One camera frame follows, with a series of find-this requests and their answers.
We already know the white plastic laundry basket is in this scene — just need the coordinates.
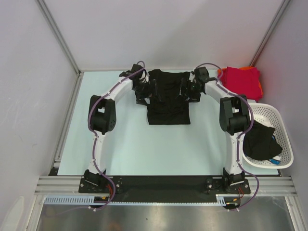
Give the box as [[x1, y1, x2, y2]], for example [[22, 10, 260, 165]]
[[243, 103, 294, 169]]

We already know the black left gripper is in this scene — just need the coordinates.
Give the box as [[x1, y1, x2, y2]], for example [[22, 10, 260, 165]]
[[132, 79, 160, 106]]

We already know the left aluminium corner post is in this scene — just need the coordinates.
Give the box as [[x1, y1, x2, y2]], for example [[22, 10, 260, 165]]
[[35, 0, 81, 75]]

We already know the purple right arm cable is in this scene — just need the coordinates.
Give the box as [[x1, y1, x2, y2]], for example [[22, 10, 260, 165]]
[[194, 63, 260, 212]]

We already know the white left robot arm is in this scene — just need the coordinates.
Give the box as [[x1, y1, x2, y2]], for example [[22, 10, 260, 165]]
[[79, 61, 146, 196]]

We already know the blue white garment in basket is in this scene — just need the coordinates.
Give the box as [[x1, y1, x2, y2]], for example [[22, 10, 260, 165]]
[[269, 135, 282, 165]]

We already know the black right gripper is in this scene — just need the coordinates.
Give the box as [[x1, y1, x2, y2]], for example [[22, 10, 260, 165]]
[[176, 77, 202, 103]]

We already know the aluminium corner post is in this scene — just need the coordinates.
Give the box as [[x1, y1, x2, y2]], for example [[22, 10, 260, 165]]
[[35, 0, 81, 75], [249, 0, 293, 66]]

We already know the white slotted cable duct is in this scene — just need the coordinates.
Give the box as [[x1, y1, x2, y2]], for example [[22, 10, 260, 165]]
[[45, 195, 109, 205]]

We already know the black t shirt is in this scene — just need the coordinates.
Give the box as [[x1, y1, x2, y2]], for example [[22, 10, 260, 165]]
[[243, 121, 282, 161], [147, 69, 191, 125]]

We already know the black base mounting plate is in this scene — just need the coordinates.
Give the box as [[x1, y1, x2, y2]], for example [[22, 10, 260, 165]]
[[78, 174, 251, 203]]

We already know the black t shirt in basket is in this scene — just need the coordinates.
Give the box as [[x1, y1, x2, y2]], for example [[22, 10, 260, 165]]
[[243, 121, 282, 161]]

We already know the right aluminium corner post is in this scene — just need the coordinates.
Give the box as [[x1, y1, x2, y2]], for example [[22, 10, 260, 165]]
[[249, 0, 293, 66]]

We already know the folded red t shirt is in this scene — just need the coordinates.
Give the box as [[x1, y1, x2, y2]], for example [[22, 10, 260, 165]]
[[218, 66, 262, 102]]

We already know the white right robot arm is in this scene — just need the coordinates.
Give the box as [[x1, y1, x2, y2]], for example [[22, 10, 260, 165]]
[[179, 67, 254, 193]]

